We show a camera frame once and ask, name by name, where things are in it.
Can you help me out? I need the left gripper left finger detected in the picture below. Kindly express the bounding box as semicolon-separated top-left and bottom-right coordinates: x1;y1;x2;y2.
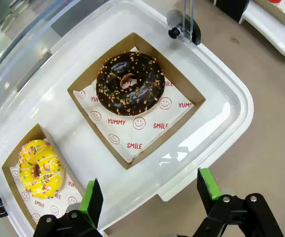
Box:
33;177;105;237

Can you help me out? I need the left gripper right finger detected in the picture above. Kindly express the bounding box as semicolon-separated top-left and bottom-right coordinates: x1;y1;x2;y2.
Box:
194;167;285;237

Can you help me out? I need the chocolate nut donut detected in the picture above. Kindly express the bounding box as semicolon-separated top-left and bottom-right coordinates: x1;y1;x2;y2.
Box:
95;51;166;117

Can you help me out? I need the yellow sprinkle donut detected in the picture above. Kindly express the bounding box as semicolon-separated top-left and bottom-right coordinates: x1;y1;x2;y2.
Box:
18;139;66;199

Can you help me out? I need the yellow frosted donut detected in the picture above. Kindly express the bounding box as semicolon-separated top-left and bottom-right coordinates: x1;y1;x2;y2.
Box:
1;123;86;230

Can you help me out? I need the red frosted donut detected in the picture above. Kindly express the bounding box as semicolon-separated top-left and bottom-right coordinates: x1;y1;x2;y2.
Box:
253;0;285;26

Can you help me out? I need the white display tray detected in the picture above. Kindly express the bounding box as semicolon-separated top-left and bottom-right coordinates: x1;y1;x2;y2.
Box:
0;0;254;237
241;0;285;61

